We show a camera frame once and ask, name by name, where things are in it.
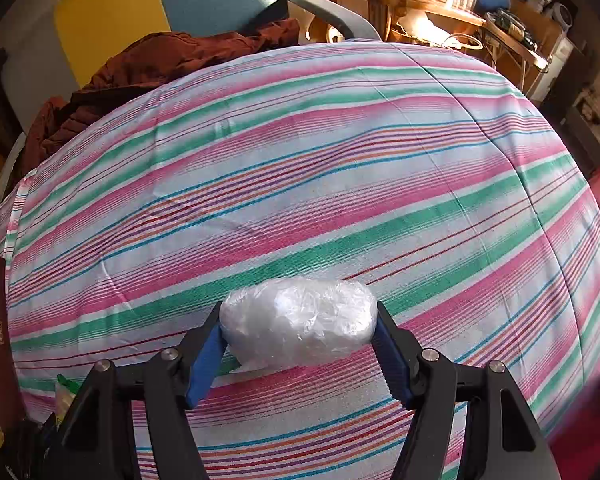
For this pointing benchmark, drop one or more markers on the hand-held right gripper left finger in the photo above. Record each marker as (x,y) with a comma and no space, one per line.
(205,360)

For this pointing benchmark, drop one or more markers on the dark glass bottle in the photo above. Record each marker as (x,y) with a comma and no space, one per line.
(515,28)

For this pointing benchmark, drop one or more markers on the white plastic wrap bundle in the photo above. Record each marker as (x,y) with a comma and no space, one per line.
(295,320)

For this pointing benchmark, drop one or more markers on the wooden side table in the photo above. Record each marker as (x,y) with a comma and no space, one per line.
(420,0)

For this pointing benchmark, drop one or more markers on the pale green yellow packet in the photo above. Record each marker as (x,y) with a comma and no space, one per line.
(64,395)

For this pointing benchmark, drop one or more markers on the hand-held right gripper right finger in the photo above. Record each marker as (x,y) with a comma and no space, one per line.
(390,355)

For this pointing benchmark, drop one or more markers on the white round appliance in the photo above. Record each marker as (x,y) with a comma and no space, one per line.
(562,14)

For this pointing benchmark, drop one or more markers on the brown quilted jacket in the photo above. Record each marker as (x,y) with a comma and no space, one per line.
(155,60)

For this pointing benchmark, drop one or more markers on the striped tablecloth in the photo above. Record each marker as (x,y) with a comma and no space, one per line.
(330,160)

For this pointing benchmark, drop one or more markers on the grey yellow blue chair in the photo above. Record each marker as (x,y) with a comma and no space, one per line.
(110,15)

